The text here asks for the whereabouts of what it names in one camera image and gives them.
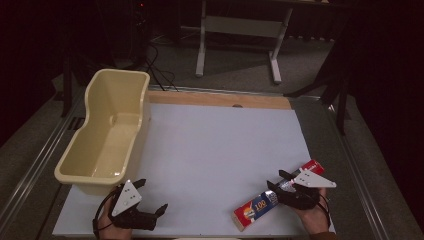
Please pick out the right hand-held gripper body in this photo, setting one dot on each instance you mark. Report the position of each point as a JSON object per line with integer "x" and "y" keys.
{"x": 305, "y": 188}

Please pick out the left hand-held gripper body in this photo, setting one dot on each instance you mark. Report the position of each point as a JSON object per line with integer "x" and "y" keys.
{"x": 126, "y": 200}

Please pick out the long red and blue box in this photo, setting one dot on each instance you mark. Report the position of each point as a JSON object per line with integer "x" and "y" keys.
{"x": 258, "y": 208}

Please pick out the cream plastic tub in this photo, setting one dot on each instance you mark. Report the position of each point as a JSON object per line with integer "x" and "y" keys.
{"x": 110, "y": 133}

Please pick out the person's right hand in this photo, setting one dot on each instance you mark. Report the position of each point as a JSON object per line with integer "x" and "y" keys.
{"x": 313, "y": 216}

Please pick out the person's left hand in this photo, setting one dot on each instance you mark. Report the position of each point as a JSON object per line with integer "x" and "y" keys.
{"x": 111, "y": 226}

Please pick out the white sheet table cover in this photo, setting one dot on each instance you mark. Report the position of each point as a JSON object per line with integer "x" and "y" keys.
{"x": 220, "y": 160}

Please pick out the black tripod stand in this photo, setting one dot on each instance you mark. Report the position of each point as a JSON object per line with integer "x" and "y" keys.
{"x": 336, "y": 83}

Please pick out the silver metal rail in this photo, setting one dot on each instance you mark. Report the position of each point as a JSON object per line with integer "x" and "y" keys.
{"x": 360, "y": 180}
{"x": 36, "y": 160}

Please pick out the white metal desk frame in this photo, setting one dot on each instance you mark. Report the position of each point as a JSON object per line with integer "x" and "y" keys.
{"x": 243, "y": 26}

